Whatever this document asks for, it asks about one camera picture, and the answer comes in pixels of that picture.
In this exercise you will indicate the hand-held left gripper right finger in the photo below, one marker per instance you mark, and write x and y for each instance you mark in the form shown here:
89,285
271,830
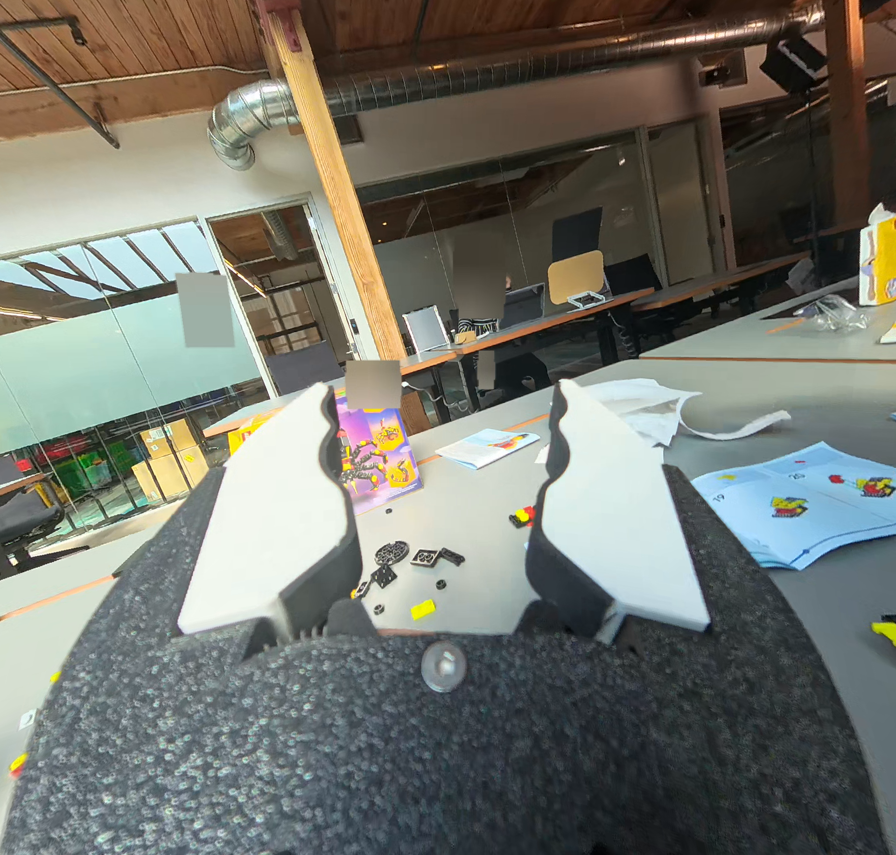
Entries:
623,533

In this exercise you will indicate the black ceiling pipe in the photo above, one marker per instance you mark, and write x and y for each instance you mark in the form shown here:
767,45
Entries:
56,85

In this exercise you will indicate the yellow tissue box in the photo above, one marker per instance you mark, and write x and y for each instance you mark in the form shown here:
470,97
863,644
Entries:
882,260

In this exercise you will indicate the white framed screen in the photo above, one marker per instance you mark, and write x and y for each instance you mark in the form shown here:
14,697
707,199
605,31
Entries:
427,329

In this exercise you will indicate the yellow red black brick model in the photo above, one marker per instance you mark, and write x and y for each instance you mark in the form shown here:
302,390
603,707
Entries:
887,630

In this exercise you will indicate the long wooden table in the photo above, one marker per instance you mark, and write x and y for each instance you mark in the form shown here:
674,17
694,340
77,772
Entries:
560,320
721,281

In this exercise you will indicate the dark blue chair back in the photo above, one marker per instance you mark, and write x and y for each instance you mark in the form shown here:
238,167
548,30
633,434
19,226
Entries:
301,369

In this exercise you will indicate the cardboard box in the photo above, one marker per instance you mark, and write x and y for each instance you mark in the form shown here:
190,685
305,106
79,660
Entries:
171,477
171,439

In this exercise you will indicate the clear plastic bags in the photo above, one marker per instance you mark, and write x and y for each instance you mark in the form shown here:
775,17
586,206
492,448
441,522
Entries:
836,313

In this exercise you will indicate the light blue instruction booklet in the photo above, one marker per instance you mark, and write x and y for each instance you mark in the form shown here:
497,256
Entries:
805,491

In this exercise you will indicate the small blue leaflet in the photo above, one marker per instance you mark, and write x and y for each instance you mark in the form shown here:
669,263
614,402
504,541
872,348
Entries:
483,448

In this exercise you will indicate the black office chair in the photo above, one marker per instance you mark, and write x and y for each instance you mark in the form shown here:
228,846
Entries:
28,519

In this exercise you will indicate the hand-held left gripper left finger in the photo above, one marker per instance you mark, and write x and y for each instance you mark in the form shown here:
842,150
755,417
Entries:
259,519

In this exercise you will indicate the black studio light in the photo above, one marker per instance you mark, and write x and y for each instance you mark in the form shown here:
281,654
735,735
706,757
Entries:
791,64

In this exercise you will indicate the silver ventilation duct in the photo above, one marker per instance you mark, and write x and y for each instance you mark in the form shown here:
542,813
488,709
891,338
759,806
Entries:
490,64

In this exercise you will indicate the green plastic crate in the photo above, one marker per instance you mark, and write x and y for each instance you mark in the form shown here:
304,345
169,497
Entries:
91,469

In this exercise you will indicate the purple toy set box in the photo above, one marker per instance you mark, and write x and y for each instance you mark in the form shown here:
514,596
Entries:
378,463

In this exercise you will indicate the long red black brick assembly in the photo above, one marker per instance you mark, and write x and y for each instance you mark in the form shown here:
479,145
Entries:
521,517

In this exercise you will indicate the neighbouring grey desk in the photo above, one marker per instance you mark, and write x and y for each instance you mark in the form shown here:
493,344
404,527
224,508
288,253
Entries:
735,341

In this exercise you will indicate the torn white paper bag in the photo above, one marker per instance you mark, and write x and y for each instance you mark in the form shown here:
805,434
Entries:
651,414

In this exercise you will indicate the wooden post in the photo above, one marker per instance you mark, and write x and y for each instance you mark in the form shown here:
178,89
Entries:
847,99
329,169

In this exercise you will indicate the grey laptop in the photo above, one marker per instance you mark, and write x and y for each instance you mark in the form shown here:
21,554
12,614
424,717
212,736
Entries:
523,306

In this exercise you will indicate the tan rounded panel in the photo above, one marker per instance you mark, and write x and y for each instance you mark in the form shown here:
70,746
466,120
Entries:
575,275

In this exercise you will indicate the pile of toy bricks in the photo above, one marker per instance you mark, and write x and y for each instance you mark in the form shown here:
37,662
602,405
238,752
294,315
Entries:
392,554

